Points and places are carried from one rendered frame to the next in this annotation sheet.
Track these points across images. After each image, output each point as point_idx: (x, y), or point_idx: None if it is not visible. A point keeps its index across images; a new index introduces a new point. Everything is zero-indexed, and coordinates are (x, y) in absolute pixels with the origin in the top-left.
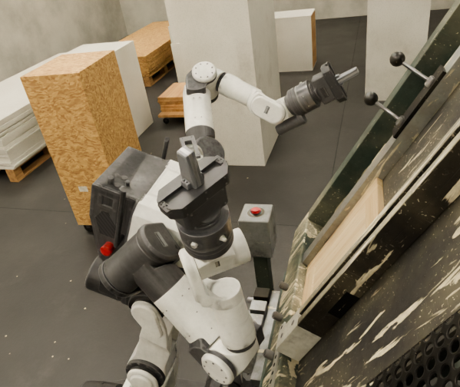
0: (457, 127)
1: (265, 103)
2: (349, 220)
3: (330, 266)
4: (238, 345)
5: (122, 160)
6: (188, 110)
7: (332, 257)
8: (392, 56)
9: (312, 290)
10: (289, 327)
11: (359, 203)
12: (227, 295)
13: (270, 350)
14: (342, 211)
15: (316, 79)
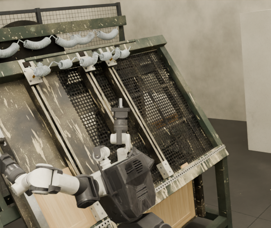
0: (51, 121)
1: None
2: (44, 203)
3: (65, 210)
4: None
5: (124, 161)
6: (70, 176)
7: (60, 211)
8: (3, 138)
9: (74, 224)
10: (99, 207)
11: (37, 196)
12: (122, 148)
13: (107, 226)
14: (39, 207)
15: (12, 160)
